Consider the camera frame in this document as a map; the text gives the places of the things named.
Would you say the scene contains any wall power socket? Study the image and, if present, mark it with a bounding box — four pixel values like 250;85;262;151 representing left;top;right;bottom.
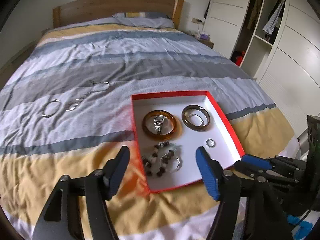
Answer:
191;18;202;24

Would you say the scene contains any silver twisted bracelet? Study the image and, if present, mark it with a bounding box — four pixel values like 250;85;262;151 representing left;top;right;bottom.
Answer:
162;154;183;172

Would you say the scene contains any striped pillow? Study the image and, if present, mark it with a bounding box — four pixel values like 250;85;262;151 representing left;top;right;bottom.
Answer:
112;12;175;29

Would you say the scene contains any silver wristwatch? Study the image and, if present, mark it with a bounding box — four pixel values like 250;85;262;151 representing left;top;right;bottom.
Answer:
153;114;165;134

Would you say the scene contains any dark brown bangle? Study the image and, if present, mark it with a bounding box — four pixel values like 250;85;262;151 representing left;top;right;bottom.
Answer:
181;105;211;132

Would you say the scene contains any wooden headboard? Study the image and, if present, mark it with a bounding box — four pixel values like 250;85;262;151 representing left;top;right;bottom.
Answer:
53;0;184;28

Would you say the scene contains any hanging striped shirt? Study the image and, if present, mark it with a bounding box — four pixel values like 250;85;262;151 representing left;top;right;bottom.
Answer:
263;0;285;36

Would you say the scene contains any dark beaded bracelet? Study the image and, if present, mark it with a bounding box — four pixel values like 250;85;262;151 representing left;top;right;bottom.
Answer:
141;141;179;177

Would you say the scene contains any purple item on nightstand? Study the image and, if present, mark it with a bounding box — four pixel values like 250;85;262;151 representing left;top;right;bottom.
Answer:
200;34;210;40

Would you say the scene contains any silver bangle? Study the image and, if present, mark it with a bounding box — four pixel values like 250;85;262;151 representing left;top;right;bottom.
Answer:
41;99;61;118

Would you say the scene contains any red bag in wardrobe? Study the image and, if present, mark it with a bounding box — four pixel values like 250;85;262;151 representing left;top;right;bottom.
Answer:
231;51;245;67

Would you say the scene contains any wooden nightstand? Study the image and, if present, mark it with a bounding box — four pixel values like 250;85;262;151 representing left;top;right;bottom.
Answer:
194;34;214;49

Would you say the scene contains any striped bed duvet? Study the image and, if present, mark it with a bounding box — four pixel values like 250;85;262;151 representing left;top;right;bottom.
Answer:
1;18;298;239

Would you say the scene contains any blue gloved right hand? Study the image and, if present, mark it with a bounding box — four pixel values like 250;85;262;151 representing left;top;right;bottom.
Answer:
287;215;313;240

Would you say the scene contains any white wardrobe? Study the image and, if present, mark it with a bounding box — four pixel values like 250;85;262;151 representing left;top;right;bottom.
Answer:
204;0;319;135

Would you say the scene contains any amber bangle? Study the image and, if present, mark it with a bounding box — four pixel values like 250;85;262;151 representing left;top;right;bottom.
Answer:
142;110;177;140

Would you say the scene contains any silver chain necklace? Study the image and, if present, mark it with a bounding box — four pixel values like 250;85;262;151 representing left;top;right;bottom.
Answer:
66;80;111;112

